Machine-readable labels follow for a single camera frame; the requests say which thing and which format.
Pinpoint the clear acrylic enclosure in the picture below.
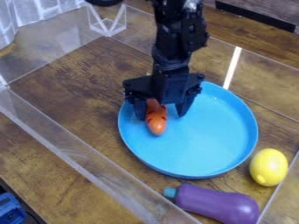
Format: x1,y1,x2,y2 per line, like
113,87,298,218
0,0,299,224

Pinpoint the yellow toy lemon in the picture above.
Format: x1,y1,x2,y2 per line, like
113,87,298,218
249,148,289,186

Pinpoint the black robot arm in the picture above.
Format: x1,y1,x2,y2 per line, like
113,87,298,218
123,0,210,120

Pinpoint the purple toy eggplant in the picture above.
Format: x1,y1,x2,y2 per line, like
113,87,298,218
163,184,260,224

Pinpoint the blue round tray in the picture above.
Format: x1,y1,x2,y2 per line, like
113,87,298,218
118,81,258,179

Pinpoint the blue object at corner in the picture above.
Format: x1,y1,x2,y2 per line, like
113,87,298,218
0,192,27,224

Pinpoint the white patterned curtain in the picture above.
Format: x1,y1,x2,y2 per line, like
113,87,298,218
0,0,101,49

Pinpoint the dark baseboard strip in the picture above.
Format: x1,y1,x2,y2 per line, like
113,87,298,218
215,0,299,34

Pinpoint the orange toy carrot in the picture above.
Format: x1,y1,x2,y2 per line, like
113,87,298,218
146,99,167,136

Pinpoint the black braided cable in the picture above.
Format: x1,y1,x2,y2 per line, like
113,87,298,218
86,0,125,7

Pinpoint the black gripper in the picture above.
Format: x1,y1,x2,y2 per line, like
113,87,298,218
123,72,205,121

